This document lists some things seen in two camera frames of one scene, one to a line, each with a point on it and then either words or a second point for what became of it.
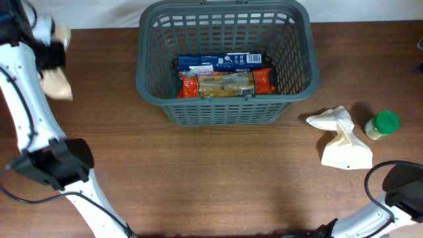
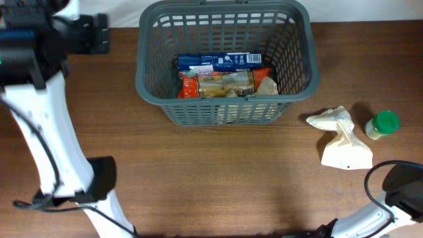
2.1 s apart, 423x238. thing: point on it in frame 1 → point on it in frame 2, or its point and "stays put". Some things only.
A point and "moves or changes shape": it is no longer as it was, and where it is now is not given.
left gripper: (59, 55) → (95, 43)
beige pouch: (55, 81) moves or changes shape
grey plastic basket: (284, 32) stays put
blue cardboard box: (222, 62) stays put
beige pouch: (345, 151) stays put
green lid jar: (383, 123) stays put
